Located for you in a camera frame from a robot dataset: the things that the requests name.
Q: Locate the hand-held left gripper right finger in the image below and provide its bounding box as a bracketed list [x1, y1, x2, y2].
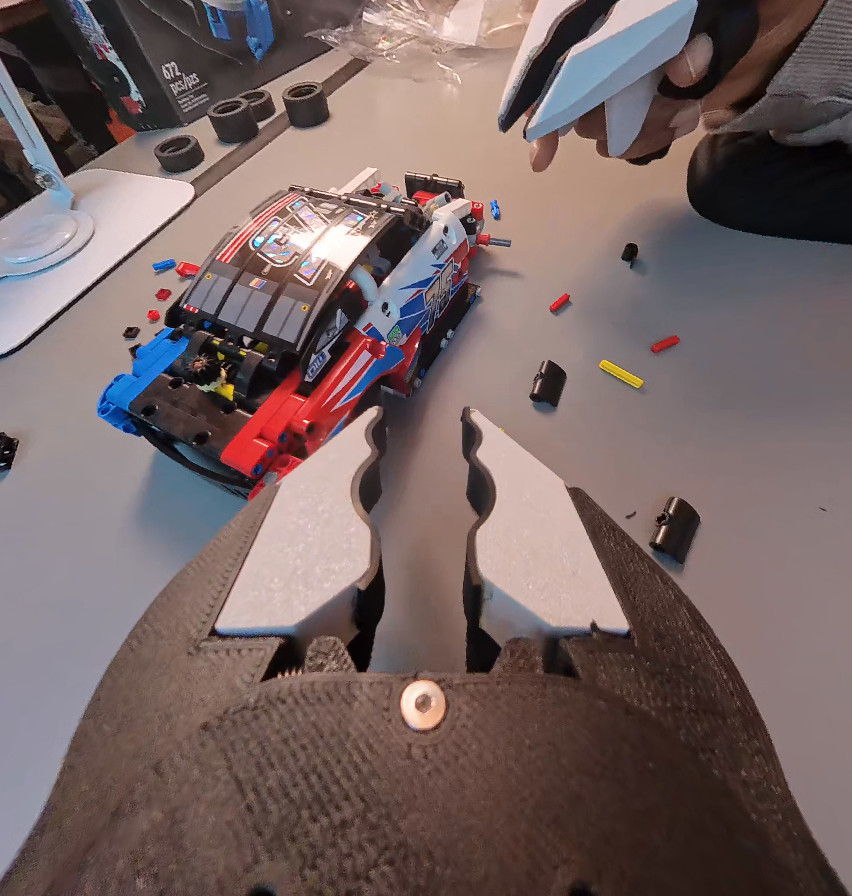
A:
[461, 407, 632, 641]

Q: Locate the black lego set box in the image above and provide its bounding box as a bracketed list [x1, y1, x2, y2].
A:
[44, 0, 360, 134]

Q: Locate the black lego tube connector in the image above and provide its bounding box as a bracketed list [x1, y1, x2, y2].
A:
[529, 360, 567, 407]
[649, 496, 701, 564]

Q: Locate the clear plastic bag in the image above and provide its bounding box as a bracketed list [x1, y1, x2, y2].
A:
[307, 0, 539, 85]

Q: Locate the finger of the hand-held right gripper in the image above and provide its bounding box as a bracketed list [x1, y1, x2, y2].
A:
[498, 0, 626, 134]
[523, 0, 700, 143]

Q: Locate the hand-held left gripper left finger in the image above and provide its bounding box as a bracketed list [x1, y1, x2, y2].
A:
[215, 406, 386, 639]

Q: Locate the dark cloth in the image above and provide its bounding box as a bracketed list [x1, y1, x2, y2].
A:
[687, 133, 852, 247]

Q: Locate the person's right forearm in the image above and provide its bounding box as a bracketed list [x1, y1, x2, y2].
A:
[706, 0, 852, 151]

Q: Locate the red blue lego race car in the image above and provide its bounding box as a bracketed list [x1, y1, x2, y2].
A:
[96, 168, 514, 499]

